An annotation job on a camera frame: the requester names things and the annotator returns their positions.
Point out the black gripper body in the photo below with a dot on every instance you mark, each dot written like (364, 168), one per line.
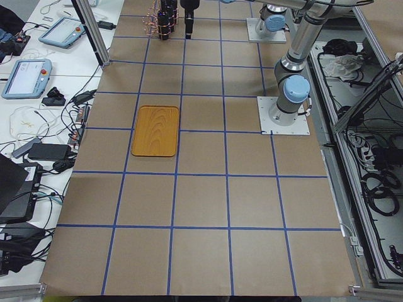
(189, 4)

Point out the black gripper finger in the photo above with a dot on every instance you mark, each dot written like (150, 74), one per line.
(189, 21)

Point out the dark wine bottle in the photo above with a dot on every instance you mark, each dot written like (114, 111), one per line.
(169, 7)
(163, 25)

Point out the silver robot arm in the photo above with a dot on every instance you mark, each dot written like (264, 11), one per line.
(293, 87)
(266, 11)

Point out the wooden tray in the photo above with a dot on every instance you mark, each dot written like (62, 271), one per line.
(156, 131)

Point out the black power adapter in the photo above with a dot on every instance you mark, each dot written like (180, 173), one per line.
(106, 25)

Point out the blue teach pendant far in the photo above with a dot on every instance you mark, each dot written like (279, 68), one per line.
(64, 33)

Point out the blue teach pendant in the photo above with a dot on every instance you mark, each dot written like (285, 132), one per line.
(28, 79)
(64, 33)

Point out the blue teach pendant near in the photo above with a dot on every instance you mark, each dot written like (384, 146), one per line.
(28, 79)

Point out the black power brick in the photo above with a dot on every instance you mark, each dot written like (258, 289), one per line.
(48, 151)

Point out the black laptop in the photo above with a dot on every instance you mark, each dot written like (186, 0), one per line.
(19, 184)

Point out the copper wire bottle basket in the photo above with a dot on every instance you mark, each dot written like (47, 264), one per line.
(150, 20)

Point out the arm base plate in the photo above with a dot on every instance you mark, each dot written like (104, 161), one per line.
(269, 30)
(275, 122)

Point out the aluminium frame post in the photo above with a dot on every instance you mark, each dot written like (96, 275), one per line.
(90, 25)

